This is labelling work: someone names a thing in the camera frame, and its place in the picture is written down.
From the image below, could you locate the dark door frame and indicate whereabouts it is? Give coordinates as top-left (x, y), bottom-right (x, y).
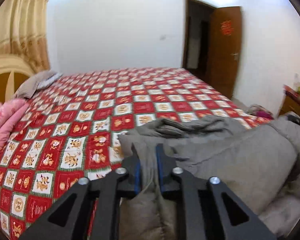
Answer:
top-left (182, 0), bottom-right (217, 73)

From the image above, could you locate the pink folded quilt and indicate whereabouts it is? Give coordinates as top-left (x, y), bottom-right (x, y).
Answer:
top-left (0, 98), bottom-right (30, 159)

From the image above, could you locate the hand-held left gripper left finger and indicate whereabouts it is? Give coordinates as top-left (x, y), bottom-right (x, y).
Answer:
top-left (19, 142), bottom-right (143, 240)

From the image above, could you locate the red printed bedsheet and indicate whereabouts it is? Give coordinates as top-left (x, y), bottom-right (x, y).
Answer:
top-left (0, 67), bottom-right (273, 240)

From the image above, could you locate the crumpled clothes pile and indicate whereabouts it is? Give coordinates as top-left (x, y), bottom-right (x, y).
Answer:
top-left (247, 104), bottom-right (274, 119)

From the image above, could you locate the beige patterned curtain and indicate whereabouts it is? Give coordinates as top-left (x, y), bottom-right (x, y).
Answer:
top-left (0, 0), bottom-right (52, 73)

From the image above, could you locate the wooden cabinet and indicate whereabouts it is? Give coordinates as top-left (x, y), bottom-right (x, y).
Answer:
top-left (279, 85), bottom-right (300, 120)

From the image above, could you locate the brown wooden door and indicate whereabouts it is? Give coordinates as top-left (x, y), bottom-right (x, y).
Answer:
top-left (205, 6), bottom-right (242, 100)

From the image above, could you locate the cream and brown headboard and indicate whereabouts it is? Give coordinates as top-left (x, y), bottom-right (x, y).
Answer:
top-left (0, 56), bottom-right (37, 107)

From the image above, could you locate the striped pillow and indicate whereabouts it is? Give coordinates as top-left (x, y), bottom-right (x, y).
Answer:
top-left (14, 70), bottom-right (63, 99)

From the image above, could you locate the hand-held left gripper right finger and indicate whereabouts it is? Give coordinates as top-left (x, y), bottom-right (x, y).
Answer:
top-left (155, 144), bottom-right (277, 240)

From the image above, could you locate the red paper door decoration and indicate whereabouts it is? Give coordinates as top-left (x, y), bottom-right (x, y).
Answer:
top-left (220, 20), bottom-right (233, 37)

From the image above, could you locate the grey puffer jacket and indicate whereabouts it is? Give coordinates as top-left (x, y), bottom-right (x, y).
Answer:
top-left (117, 116), bottom-right (300, 240)

